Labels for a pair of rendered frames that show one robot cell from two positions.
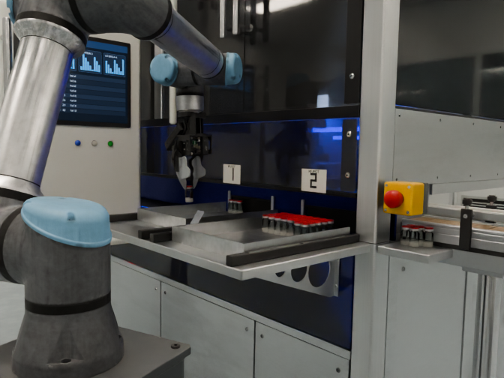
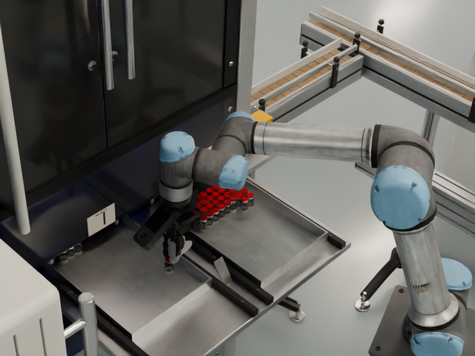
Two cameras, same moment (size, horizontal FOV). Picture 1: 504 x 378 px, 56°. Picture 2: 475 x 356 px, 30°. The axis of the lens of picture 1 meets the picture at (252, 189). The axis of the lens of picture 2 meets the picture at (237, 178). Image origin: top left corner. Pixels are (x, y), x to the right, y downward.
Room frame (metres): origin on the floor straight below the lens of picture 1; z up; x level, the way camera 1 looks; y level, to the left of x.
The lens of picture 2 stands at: (1.34, 1.70, 2.51)
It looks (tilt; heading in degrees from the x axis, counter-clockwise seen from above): 40 degrees down; 264
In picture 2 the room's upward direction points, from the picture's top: 3 degrees clockwise
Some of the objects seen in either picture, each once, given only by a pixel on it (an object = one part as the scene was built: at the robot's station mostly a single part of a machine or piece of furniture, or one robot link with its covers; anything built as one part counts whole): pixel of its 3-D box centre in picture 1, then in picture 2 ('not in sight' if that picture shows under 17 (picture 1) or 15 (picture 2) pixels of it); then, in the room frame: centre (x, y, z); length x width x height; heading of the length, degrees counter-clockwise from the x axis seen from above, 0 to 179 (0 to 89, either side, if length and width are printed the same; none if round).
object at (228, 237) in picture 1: (262, 233); (247, 227); (1.12, -0.03, 0.90); 0.34 x 0.26 x 0.04; 132
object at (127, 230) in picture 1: (225, 233); (195, 262); (1.26, 0.07, 0.87); 0.70 x 0.48 x 0.02; 42
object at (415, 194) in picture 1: (405, 197); (255, 126); (1.07, -0.35, 0.99); 0.08 x 0.07 x 0.07; 132
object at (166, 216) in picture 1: (208, 214); (126, 273); (1.43, 0.13, 0.90); 0.34 x 0.26 x 0.04; 132
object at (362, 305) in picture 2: not in sight; (399, 265); (0.43, -0.69, 0.07); 0.50 x 0.08 x 0.14; 42
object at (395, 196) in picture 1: (394, 199); not in sight; (1.04, -0.32, 0.99); 0.04 x 0.04 x 0.04; 42
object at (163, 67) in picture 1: (177, 70); (223, 164); (1.21, 0.19, 1.29); 0.11 x 0.11 x 0.08; 71
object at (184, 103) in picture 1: (190, 105); (174, 185); (1.31, 0.17, 1.22); 0.08 x 0.08 x 0.05
